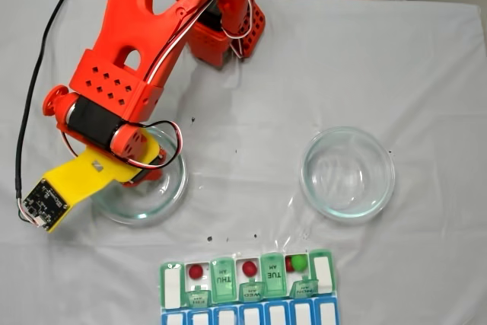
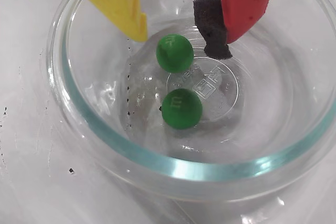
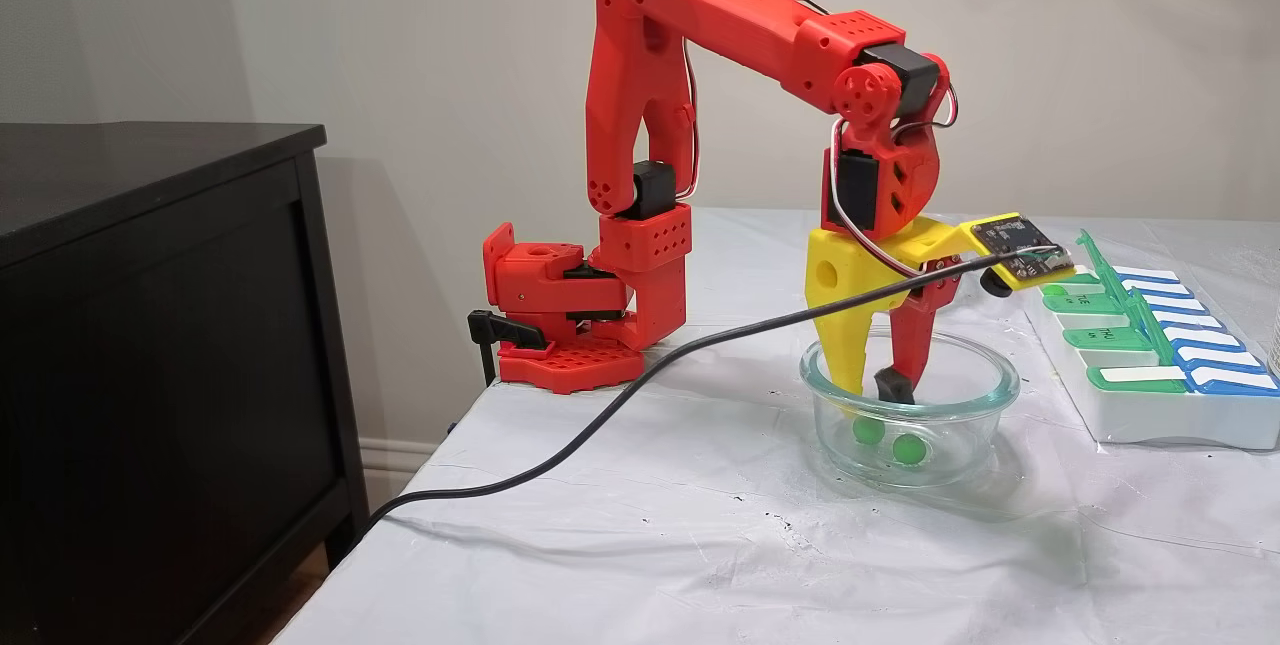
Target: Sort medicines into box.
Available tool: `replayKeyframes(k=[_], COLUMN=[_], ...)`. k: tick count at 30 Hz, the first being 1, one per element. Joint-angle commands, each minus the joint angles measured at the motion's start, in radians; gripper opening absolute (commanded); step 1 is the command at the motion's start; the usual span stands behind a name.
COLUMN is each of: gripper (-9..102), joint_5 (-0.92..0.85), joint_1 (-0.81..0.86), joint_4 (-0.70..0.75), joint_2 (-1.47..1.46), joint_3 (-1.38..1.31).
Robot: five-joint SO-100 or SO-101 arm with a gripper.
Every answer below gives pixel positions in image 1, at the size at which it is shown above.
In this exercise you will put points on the green ball pill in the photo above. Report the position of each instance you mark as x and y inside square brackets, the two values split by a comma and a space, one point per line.
[299, 262]

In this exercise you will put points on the weekly pill organizer box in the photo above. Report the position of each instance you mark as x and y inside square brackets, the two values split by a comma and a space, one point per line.
[272, 279]

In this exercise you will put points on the red ball pill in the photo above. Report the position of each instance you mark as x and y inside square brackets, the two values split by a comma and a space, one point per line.
[196, 271]
[288, 264]
[249, 268]

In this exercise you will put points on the yellow camera mount with board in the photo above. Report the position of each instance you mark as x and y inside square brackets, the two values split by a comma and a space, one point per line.
[68, 184]

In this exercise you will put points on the glass bowl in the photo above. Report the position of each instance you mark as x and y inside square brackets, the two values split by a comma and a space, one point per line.
[167, 195]
[342, 173]

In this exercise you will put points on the white tablecloth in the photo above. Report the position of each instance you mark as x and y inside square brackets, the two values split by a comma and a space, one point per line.
[380, 74]

